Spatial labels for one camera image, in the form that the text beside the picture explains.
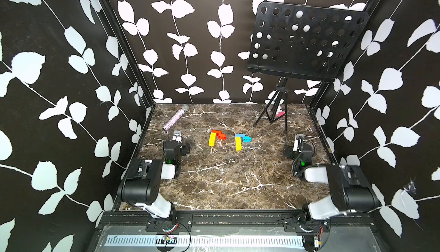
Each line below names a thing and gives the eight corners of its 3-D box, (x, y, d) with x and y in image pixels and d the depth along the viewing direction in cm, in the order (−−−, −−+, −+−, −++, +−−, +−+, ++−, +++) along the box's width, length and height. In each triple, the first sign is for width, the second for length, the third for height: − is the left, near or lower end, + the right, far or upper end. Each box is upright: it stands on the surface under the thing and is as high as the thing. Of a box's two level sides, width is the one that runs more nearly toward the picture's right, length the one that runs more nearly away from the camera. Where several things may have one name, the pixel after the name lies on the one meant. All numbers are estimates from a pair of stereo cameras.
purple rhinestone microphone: (163, 129, 108) (161, 126, 106) (185, 106, 121) (184, 103, 119) (167, 132, 107) (166, 129, 104) (189, 108, 120) (189, 105, 118)
